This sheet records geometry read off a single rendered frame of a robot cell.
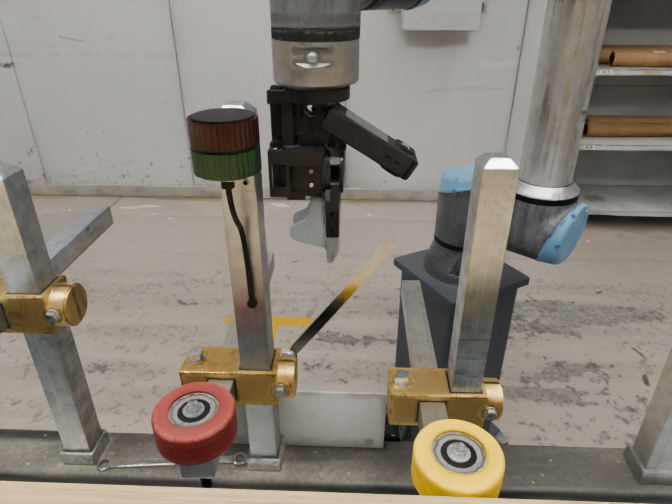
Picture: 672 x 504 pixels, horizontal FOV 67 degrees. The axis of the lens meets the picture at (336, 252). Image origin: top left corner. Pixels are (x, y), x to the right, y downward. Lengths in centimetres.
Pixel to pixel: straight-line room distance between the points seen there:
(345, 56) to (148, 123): 301
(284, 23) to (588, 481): 66
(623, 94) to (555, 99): 244
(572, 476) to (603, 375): 138
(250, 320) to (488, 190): 29
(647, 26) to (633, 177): 89
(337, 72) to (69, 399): 51
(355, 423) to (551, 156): 69
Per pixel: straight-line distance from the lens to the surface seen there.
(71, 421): 77
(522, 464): 78
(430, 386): 64
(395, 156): 55
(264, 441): 71
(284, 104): 56
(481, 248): 54
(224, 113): 46
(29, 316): 67
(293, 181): 57
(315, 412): 72
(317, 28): 52
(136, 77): 345
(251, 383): 63
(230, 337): 69
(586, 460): 82
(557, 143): 114
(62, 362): 70
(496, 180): 51
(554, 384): 204
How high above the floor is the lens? 127
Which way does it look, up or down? 28 degrees down
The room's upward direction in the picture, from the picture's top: straight up
